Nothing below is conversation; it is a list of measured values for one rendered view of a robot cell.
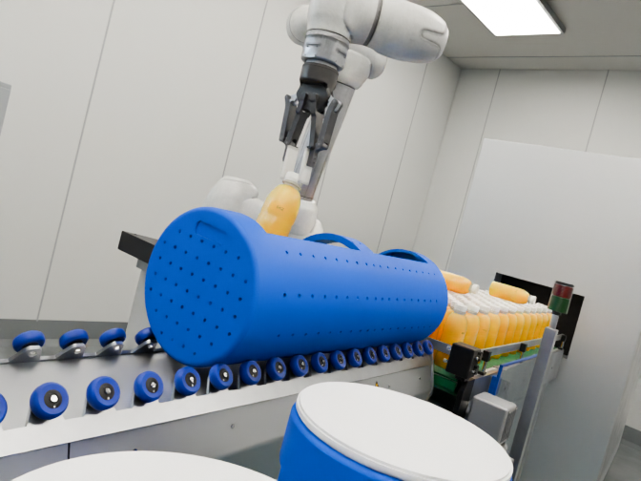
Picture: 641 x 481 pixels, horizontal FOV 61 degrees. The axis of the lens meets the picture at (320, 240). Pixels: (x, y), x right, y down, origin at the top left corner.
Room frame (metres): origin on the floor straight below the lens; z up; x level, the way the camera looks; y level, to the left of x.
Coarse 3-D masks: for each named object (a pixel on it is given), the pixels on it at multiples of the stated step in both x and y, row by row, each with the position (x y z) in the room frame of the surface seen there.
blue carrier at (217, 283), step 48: (192, 240) 0.97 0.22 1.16; (240, 240) 0.91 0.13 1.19; (288, 240) 1.00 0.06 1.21; (336, 240) 1.28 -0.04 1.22; (192, 288) 0.95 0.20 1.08; (240, 288) 0.89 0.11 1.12; (288, 288) 0.94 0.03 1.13; (336, 288) 1.07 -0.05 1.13; (384, 288) 1.25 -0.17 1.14; (432, 288) 1.50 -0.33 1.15; (192, 336) 0.94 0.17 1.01; (240, 336) 0.88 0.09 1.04; (288, 336) 0.98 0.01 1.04; (336, 336) 1.13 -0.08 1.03; (384, 336) 1.34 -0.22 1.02
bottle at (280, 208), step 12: (288, 180) 1.08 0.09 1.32; (276, 192) 1.07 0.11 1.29; (288, 192) 1.06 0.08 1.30; (264, 204) 1.07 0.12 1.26; (276, 204) 1.05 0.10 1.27; (288, 204) 1.06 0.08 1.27; (264, 216) 1.05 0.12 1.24; (276, 216) 1.05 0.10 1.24; (288, 216) 1.06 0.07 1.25; (264, 228) 1.04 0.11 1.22; (276, 228) 1.04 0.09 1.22; (288, 228) 1.06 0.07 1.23
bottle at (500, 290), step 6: (492, 282) 2.57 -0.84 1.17; (498, 282) 2.57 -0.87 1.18; (492, 288) 2.56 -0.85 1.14; (498, 288) 2.55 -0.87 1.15; (504, 288) 2.53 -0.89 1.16; (510, 288) 2.52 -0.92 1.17; (516, 288) 2.52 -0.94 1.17; (492, 294) 2.57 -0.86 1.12; (498, 294) 2.54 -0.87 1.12; (504, 294) 2.53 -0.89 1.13; (510, 294) 2.51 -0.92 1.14; (516, 294) 2.50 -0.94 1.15; (522, 294) 2.49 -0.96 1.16; (528, 294) 2.50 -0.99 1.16; (510, 300) 2.52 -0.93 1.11; (516, 300) 2.50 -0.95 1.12; (522, 300) 2.49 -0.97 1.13; (528, 300) 2.48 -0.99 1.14
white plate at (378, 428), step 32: (320, 384) 0.76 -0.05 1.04; (352, 384) 0.80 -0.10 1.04; (320, 416) 0.63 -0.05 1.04; (352, 416) 0.66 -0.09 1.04; (384, 416) 0.69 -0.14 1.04; (416, 416) 0.73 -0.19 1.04; (448, 416) 0.76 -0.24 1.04; (352, 448) 0.57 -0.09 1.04; (384, 448) 0.59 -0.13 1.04; (416, 448) 0.61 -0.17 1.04; (448, 448) 0.64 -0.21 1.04; (480, 448) 0.67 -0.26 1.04; (416, 480) 0.54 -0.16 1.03; (448, 480) 0.55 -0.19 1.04; (480, 480) 0.57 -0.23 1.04
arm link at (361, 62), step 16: (352, 48) 1.60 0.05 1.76; (368, 48) 1.61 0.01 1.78; (352, 64) 1.61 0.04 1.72; (368, 64) 1.63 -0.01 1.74; (384, 64) 1.65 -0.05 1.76; (352, 80) 1.63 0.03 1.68; (336, 96) 1.65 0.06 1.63; (352, 96) 1.69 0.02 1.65; (336, 128) 1.68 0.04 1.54; (304, 144) 1.69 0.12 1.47; (320, 160) 1.70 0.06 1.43; (320, 176) 1.73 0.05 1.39; (304, 192) 1.71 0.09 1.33; (304, 208) 1.70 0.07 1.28; (304, 224) 1.71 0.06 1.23; (320, 224) 1.77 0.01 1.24
